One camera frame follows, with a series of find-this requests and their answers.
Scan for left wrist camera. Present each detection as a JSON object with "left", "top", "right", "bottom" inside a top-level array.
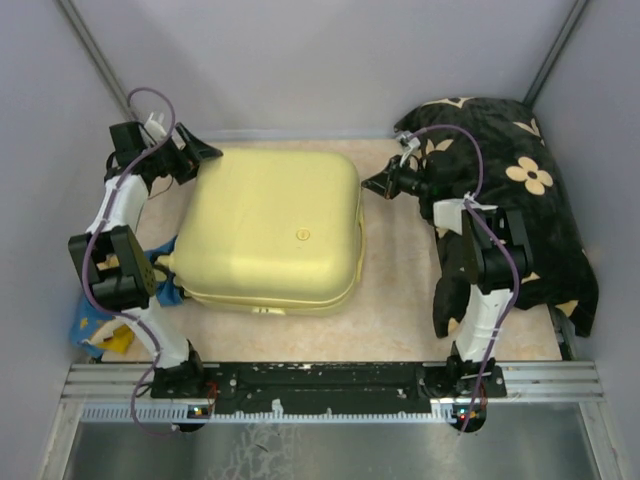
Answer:
[{"left": 143, "top": 112, "right": 167, "bottom": 142}]

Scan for blue patterned cloth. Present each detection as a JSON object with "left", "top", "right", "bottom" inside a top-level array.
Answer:
[{"left": 69, "top": 236, "right": 185, "bottom": 358}]

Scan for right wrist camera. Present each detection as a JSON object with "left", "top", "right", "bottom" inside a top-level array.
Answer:
[{"left": 395, "top": 131, "right": 421, "bottom": 166}]

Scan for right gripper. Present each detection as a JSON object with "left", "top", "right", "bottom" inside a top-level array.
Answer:
[{"left": 362, "top": 155, "right": 431, "bottom": 200}]

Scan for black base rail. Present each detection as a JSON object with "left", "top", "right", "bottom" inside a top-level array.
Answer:
[{"left": 151, "top": 358, "right": 506, "bottom": 415}]

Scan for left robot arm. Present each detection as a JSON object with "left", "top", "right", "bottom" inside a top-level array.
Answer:
[{"left": 68, "top": 118, "right": 222, "bottom": 397}]

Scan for black floral blanket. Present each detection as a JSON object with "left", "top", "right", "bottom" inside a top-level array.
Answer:
[{"left": 394, "top": 97, "right": 599, "bottom": 337}]

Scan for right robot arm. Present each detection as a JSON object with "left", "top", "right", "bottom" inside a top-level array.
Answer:
[{"left": 361, "top": 155, "right": 533, "bottom": 396}]

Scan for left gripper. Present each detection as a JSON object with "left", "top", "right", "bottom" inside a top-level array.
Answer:
[{"left": 144, "top": 122, "right": 223, "bottom": 184}]

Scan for pale yellow suitcase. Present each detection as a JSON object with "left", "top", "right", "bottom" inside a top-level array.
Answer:
[{"left": 157, "top": 148, "right": 366, "bottom": 315}]

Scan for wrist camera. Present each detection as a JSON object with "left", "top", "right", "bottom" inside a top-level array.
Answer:
[
  {"left": 143, "top": 112, "right": 167, "bottom": 142},
  {"left": 395, "top": 131, "right": 421, "bottom": 166}
]

